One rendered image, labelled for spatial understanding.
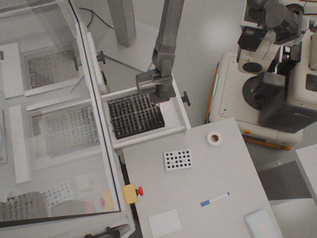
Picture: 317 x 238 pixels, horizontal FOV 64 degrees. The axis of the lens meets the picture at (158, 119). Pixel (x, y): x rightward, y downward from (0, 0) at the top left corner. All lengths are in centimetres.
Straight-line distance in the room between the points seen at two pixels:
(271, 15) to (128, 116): 67
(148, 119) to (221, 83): 94
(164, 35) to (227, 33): 175
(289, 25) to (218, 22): 161
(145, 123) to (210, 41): 148
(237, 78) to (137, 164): 110
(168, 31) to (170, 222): 78
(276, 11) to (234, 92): 103
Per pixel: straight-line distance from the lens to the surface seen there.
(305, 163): 140
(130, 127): 111
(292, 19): 106
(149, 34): 242
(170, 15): 83
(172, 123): 118
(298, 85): 147
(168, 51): 85
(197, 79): 224
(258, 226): 123
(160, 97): 97
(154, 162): 121
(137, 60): 228
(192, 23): 256
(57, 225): 34
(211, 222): 122
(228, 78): 197
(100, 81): 119
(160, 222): 118
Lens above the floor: 196
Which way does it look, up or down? 71 degrees down
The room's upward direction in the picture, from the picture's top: straight up
